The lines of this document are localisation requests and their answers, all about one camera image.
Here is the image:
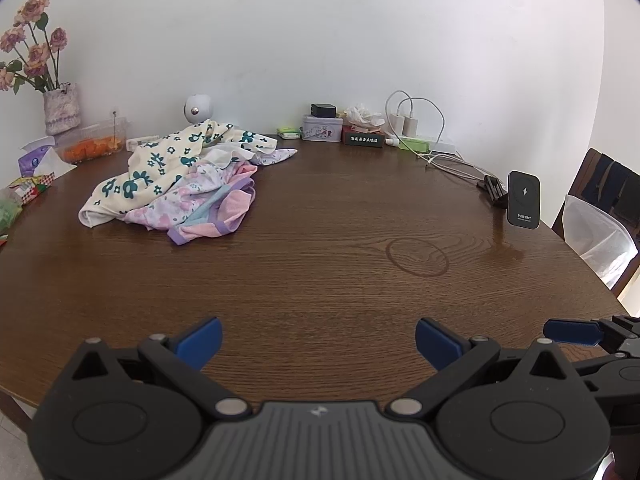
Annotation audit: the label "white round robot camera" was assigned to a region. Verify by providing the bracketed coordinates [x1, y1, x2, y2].
[183, 94, 213, 126]

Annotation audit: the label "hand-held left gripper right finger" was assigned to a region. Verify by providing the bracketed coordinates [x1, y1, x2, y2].
[387, 317, 576, 421]

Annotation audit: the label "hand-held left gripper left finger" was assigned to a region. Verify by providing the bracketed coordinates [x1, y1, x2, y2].
[65, 316, 253, 421]

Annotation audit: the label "pink floral print garment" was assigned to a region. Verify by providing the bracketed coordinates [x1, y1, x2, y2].
[124, 147, 299, 231]

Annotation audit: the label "white looped charging cable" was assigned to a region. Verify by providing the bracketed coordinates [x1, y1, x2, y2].
[385, 91, 446, 145]

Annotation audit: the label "white power strip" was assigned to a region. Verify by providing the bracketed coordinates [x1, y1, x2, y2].
[415, 132, 458, 156]

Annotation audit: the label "red checkered snack packet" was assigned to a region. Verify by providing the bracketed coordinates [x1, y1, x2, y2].
[0, 171, 56, 206]

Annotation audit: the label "black wireless charger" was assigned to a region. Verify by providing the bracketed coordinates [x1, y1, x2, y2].
[505, 170, 542, 230]

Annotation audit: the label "white cable bundle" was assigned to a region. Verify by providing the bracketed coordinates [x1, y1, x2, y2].
[425, 152, 497, 181]

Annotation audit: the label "cream teal-flowered garment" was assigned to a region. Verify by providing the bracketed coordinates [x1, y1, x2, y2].
[78, 120, 277, 229]

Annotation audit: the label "dark tissue box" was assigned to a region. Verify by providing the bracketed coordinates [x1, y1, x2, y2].
[342, 126, 386, 148]

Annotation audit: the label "dark clothes on chair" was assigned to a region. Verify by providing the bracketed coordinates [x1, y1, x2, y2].
[587, 152, 640, 221]

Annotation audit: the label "clear plastic food container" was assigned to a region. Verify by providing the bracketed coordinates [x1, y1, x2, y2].
[54, 119, 128, 165]

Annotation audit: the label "mottled white vase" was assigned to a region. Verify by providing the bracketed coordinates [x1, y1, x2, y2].
[43, 82, 82, 136]

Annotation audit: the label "pink garment with purple trim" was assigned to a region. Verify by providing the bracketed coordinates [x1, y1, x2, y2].
[167, 177, 258, 246]

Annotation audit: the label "brown wooden chair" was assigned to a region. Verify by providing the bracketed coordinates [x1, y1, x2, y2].
[551, 147, 640, 306]

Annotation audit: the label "pink flower bouquet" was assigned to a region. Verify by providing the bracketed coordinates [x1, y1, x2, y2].
[0, 0, 68, 95]

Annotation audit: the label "plastic bag with green contents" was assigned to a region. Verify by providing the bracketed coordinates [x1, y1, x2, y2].
[0, 195, 23, 236]

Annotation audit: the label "purple tissue box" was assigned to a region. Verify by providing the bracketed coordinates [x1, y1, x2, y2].
[18, 136, 78, 181]

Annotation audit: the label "crumpled white tissue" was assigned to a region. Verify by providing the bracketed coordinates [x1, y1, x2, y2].
[342, 104, 386, 128]

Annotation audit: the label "pale printed tin box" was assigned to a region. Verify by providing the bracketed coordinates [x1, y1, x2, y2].
[301, 114, 344, 143]

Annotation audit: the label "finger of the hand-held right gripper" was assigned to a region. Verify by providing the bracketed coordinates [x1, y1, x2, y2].
[544, 316, 640, 361]

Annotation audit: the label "white plastic bag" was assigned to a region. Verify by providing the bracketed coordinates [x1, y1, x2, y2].
[559, 194, 640, 290]

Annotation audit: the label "black folding phone holder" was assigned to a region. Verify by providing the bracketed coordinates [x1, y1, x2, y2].
[476, 174, 511, 209]

